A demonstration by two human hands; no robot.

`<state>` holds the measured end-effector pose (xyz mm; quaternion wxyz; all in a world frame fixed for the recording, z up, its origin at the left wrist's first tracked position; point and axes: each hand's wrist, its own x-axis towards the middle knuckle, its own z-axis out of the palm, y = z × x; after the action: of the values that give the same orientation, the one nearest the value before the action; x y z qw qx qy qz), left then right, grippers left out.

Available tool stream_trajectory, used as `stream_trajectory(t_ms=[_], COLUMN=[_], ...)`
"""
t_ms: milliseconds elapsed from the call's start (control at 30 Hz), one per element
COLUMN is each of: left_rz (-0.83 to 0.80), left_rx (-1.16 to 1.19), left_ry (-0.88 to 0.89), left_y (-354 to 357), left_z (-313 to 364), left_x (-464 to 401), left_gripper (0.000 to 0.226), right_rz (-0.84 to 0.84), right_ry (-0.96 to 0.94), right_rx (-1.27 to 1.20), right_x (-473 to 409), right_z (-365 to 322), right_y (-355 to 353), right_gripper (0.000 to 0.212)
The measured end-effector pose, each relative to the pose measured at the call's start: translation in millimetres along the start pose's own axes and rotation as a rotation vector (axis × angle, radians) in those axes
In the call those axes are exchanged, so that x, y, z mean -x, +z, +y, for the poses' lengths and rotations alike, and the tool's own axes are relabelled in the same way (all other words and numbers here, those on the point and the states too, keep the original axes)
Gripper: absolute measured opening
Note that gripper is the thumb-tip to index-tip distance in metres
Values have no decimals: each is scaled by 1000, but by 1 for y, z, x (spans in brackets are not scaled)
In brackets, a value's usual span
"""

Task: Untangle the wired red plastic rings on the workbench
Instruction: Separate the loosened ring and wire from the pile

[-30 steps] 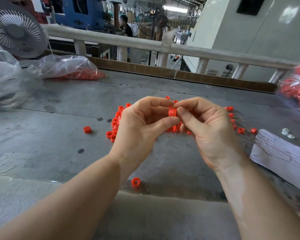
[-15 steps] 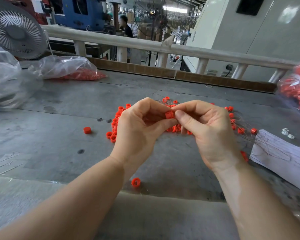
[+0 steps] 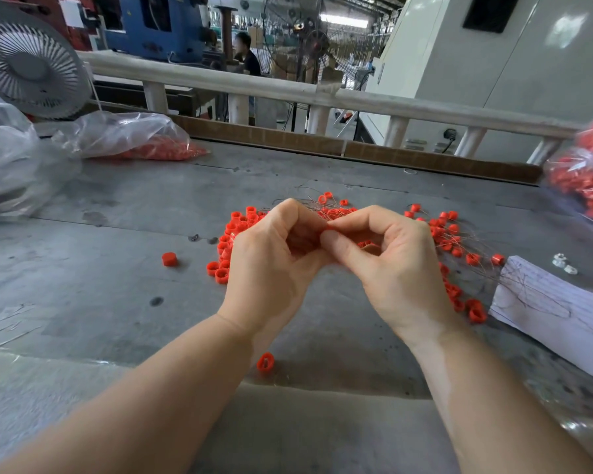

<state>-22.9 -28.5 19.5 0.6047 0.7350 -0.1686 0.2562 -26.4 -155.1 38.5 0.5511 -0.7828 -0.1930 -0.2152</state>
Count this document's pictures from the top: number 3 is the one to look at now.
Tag person's right hand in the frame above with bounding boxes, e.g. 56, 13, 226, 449
319, 204, 466, 350

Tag person's left hand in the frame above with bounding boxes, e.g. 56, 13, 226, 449
215, 198, 334, 354

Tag pile of red plastic rings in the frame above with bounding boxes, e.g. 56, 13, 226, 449
206, 191, 507, 325

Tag bundle of thin metal wires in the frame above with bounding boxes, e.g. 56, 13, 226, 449
269, 196, 416, 312

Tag person's left forearm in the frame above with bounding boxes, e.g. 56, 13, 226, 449
0, 313, 278, 474

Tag person's right forearm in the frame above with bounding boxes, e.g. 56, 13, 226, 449
410, 325, 593, 474

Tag brown wooden board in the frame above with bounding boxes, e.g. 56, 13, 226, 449
81, 101, 545, 184

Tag white paper sheet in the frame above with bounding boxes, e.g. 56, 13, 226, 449
489, 255, 593, 386

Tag white metal railing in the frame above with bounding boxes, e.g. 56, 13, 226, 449
77, 50, 584, 166

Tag clear bag with red pieces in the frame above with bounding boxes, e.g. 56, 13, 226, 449
53, 110, 209, 162

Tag large clear bag red pieces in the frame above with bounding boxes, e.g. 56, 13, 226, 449
544, 103, 593, 230

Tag large grey machine cabinet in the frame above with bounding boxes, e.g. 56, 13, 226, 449
360, 0, 593, 164

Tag blue industrial machine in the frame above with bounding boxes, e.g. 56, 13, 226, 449
103, 0, 211, 63

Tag crumpled clear plastic bag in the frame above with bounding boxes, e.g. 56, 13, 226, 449
0, 88, 61, 219

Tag white desk fan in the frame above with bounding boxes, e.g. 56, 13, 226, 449
0, 5, 93, 120

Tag red industrial machine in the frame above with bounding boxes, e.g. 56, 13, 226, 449
0, 0, 92, 50

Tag black pedestal fan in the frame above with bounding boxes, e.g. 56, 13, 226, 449
299, 22, 334, 132

